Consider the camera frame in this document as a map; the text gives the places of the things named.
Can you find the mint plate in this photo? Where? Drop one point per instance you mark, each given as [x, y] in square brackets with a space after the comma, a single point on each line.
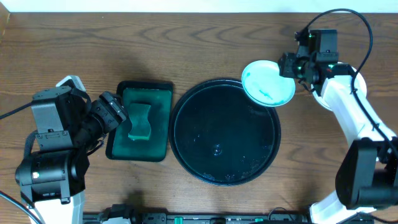
[263, 84]

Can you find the round black tray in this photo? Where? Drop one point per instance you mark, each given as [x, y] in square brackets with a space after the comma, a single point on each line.
[220, 136]

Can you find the green sponge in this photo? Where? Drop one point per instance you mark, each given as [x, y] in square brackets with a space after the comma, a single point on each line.
[139, 118]

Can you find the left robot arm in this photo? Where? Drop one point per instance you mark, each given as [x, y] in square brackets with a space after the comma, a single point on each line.
[53, 183]

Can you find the rectangular black sponge tray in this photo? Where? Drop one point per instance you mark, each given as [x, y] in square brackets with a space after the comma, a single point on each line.
[159, 96]

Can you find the white plate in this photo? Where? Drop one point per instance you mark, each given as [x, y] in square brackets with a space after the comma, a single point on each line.
[360, 84]

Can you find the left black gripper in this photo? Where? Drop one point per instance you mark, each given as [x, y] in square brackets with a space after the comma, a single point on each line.
[115, 106]

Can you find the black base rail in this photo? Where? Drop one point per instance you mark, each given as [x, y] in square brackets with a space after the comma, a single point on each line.
[122, 213]

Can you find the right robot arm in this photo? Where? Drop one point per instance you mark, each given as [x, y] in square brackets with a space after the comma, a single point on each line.
[367, 178]

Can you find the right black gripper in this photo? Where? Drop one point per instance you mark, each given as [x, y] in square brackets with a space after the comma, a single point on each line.
[285, 63]

